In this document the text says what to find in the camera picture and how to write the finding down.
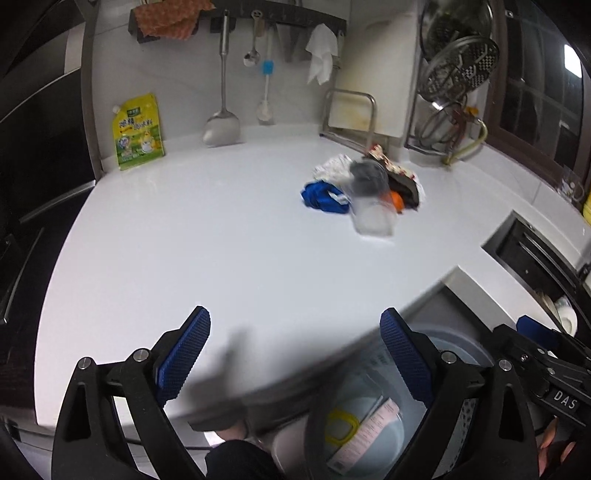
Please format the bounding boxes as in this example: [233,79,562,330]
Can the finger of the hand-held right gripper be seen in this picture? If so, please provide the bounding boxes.
[492,324,591,398]
[516,316,575,348]

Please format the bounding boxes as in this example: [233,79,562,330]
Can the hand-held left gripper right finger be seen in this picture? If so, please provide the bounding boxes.
[379,308,540,480]

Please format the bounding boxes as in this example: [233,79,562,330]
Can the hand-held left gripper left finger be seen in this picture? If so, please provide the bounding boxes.
[52,305,212,480]

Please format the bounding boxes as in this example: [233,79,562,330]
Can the grey perforated trash bin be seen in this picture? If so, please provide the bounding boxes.
[272,323,546,480]

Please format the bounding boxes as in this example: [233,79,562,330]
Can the grey cloth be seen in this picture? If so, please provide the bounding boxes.
[349,160,387,195]

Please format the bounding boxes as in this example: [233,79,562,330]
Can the person's right hand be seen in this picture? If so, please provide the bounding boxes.
[538,418,580,480]

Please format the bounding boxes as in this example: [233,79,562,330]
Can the white cup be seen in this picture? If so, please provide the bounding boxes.
[554,295,579,336]

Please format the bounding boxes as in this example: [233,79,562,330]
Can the black sink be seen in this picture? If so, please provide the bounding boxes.
[481,210,591,334]

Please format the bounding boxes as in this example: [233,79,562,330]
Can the pink printed paper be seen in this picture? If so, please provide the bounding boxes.
[330,398,400,470]

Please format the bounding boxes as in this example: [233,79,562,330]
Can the clear plastic bag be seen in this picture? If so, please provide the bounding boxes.
[347,159,400,237]

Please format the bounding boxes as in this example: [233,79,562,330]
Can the glass mug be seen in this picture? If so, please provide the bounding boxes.
[556,168,585,200]

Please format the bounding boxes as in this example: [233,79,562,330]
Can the dark wrapper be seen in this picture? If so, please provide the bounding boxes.
[388,178,426,212]

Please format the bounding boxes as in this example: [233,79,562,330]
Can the blue wrapper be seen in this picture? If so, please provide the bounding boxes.
[302,181,354,216]

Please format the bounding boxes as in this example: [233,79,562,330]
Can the patterned snack wrapper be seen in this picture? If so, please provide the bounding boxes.
[365,144,419,184]

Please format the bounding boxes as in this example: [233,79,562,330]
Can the white crumpled tissue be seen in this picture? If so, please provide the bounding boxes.
[313,154,354,184]

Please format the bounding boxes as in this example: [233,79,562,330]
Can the gas valve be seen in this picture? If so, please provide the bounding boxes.
[450,104,479,139]

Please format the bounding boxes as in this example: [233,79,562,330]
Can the yellow spout pouch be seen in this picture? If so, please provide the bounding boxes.
[111,93,166,171]

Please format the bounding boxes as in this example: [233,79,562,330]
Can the metal spatula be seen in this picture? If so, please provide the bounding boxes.
[202,10,242,148]

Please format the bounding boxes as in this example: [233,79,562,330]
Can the dark framed window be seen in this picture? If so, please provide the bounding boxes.
[485,0,591,175]

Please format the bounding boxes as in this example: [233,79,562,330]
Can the metal cutting board rack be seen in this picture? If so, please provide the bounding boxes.
[320,89,393,154]

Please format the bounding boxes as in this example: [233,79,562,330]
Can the dark cabinet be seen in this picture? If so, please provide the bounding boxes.
[0,0,100,416]

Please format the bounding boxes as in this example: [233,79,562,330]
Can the metal steamer plate hexagon holes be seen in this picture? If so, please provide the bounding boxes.
[422,37,501,100]

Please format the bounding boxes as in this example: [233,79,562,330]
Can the white cutting board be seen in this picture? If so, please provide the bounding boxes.
[331,9,421,138]

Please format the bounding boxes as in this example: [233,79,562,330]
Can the white brush with blue band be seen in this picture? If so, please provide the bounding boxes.
[257,28,276,125]

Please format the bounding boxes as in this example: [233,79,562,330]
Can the small metal spoon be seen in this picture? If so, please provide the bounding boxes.
[243,11,265,68]

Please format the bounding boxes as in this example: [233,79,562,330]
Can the white hanging cloth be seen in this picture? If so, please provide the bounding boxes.
[305,23,342,86]

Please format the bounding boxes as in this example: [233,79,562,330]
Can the metal steamer plate slotted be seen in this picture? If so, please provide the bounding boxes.
[422,0,495,52]

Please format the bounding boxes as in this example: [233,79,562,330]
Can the metal cleaver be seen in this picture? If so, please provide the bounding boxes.
[277,23,306,64]

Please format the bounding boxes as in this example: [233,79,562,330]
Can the orange dish cloth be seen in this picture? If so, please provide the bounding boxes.
[130,0,216,41]

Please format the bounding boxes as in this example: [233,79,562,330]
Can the yellow plastic ring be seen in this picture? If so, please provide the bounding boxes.
[327,408,360,445]

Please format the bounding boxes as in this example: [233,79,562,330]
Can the yellow-green gas hose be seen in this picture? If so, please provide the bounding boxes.
[442,117,488,166]

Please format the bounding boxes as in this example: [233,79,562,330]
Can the round wire trivet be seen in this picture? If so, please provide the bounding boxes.
[418,102,468,145]

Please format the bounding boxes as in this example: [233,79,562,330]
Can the metal wire dish rack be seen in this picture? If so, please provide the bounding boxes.
[405,0,506,158]

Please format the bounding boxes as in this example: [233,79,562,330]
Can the black wall rail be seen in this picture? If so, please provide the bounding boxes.
[128,0,347,45]

